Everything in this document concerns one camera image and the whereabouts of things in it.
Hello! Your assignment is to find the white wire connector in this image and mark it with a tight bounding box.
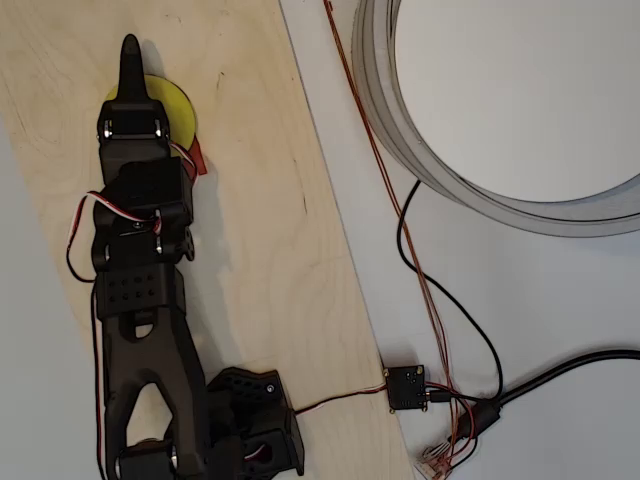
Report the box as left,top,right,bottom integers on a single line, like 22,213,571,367
413,444,454,480

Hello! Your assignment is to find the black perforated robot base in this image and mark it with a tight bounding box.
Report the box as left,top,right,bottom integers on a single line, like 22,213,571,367
204,367,306,479

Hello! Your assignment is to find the thin orange wire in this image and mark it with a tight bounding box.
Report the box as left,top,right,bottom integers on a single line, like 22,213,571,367
323,0,454,451
327,0,466,451

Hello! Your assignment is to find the light plywood board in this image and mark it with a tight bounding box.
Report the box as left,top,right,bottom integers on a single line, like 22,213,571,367
0,0,416,480

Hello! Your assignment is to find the grey round lamp base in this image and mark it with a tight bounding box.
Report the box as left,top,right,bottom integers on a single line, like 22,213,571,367
351,0,640,239

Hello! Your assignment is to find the thick black power cable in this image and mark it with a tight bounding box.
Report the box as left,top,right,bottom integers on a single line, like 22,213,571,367
459,348,640,441

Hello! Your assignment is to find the red white black servo cable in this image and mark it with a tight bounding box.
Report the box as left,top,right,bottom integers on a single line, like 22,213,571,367
66,192,164,282
242,442,274,464
292,382,389,415
168,141,197,174
91,287,109,476

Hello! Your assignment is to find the black controller board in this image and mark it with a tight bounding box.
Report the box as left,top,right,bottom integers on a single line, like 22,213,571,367
383,364,429,414

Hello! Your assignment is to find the red paper square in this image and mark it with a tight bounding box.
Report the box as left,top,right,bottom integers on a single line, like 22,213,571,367
187,138,209,176

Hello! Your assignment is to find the thin black cable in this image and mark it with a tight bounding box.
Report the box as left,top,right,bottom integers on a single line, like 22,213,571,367
397,179,504,404

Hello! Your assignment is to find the yellow round foam sponge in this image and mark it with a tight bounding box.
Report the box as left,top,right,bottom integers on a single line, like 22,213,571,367
103,74,200,151

